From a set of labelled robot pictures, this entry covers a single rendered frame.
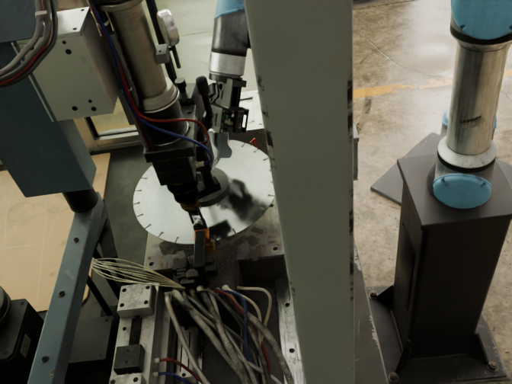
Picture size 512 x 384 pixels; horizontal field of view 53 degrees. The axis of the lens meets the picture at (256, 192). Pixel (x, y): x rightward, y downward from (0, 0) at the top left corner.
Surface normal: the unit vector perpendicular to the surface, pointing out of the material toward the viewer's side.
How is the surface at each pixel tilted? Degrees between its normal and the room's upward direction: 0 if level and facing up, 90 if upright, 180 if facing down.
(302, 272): 90
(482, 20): 82
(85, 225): 0
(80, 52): 90
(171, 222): 0
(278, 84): 90
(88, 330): 0
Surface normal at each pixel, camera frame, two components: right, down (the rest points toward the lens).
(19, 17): -0.04, 0.25
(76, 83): 0.04, 0.70
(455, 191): -0.29, 0.79
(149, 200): -0.14, -0.70
